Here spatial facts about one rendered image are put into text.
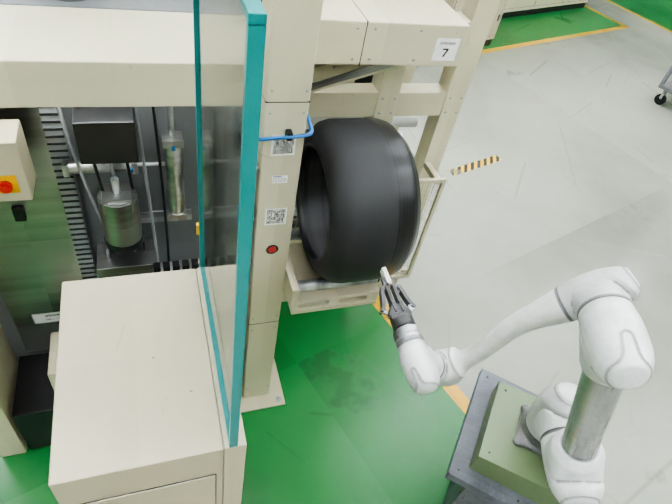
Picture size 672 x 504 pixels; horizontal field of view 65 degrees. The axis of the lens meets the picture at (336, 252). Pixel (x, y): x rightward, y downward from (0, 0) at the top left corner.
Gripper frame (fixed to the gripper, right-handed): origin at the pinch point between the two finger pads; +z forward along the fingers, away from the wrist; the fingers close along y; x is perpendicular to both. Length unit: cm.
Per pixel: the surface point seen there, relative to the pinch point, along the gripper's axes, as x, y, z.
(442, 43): -52, -25, 58
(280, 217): -5.8, 32.5, 25.3
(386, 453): 109, -21, -33
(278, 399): 112, 24, 4
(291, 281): 19.6, 27.5, 14.9
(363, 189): -27.1, 10.0, 16.7
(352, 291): 27.7, 2.1, 12.1
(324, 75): -31, 10, 69
